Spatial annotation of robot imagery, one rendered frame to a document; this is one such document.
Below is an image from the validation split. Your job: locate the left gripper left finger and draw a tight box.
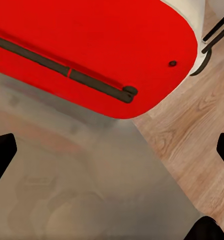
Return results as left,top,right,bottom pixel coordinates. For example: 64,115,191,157
0,133,18,179

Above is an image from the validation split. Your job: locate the radio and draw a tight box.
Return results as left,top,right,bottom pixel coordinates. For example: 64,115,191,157
0,0,224,119

